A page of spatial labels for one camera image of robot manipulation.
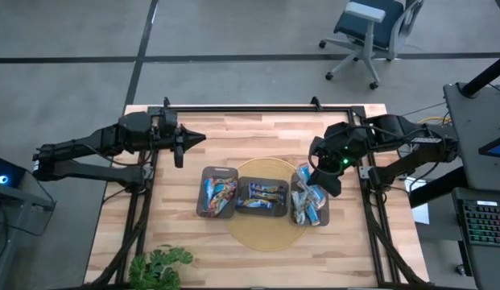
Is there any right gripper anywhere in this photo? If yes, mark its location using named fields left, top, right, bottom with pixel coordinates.
left=306, top=122, right=370, bottom=188

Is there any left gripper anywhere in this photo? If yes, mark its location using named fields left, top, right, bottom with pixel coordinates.
left=158, top=109, right=207, bottom=154

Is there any green blue granola bar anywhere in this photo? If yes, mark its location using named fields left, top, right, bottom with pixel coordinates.
left=291, top=191, right=308, bottom=226

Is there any oatmeal raisin granola bar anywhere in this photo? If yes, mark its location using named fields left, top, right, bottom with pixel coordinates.
left=250, top=191, right=286, bottom=202
left=249, top=183, right=286, bottom=194
left=237, top=198, right=275, bottom=209

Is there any light blue red-ended granola bar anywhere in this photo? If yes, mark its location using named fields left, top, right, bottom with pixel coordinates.
left=212, top=176, right=238, bottom=194

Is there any red-ended chewy granola bar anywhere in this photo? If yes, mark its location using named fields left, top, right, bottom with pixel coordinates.
left=212, top=188, right=236, bottom=217

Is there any translucent grey plastic bin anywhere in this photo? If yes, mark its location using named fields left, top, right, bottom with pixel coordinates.
left=196, top=165, right=239, bottom=219
left=289, top=171, right=330, bottom=227
left=235, top=176, right=290, bottom=218

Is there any round woven yellow placemat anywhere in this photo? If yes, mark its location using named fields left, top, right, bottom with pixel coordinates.
left=225, top=156, right=310, bottom=253

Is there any white paper sheet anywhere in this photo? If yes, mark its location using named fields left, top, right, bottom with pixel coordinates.
left=403, top=176, right=431, bottom=226

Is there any black diagonal beam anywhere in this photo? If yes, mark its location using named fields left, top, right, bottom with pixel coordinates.
left=407, top=167, right=468, bottom=209

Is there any green leafy plant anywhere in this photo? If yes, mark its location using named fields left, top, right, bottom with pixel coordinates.
left=128, top=243, right=193, bottom=290

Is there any grey desk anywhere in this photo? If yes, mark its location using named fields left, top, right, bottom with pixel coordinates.
left=442, top=82, right=500, bottom=290

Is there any backlit computer keyboard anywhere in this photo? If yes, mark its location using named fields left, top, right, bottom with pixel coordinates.
left=461, top=199, right=500, bottom=247

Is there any tablet with blue screen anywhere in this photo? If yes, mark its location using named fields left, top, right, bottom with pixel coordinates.
left=477, top=135, right=500, bottom=160

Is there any black computer with blue light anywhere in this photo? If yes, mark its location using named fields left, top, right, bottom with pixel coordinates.
left=0, top=154, right=28, bottom=191

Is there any black support pole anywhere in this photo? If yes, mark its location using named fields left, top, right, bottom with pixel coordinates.
left=461, top=52, right=500, bottom=97

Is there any grey equipment cart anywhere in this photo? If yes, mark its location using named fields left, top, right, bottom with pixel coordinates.
left=0, top=187, right=57, bottom=290

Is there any yellow and black cable bundle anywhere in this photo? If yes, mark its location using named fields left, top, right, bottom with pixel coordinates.
left=417, top=115, right=452, bottom=126

